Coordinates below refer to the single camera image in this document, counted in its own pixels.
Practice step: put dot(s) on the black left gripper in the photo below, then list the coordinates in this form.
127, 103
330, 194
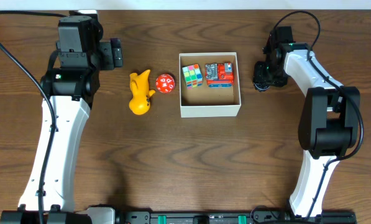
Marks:
107, 54

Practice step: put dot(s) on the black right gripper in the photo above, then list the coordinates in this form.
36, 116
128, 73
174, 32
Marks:
263, 82

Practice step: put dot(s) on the small black round cap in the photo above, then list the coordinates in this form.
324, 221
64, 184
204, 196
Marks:
259, 87

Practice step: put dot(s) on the red toy fire truck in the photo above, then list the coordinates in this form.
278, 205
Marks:
219, 75

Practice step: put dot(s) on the yellow rubber duck toy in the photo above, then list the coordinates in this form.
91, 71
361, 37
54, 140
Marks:
141, 93

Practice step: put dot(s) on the red polyhedral die ball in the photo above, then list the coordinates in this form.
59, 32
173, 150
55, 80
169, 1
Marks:
165, 83

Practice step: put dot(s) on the multicoloured puzzle cube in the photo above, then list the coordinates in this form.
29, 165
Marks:
192, 76

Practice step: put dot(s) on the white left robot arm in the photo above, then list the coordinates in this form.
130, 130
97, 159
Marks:
68, 88

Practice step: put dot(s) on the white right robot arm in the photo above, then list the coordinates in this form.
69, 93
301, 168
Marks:
330, 119

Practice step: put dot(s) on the beige cardboard box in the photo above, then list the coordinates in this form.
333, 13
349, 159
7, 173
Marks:
203, 101

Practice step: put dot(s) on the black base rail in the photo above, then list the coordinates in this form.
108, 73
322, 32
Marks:
260, 214

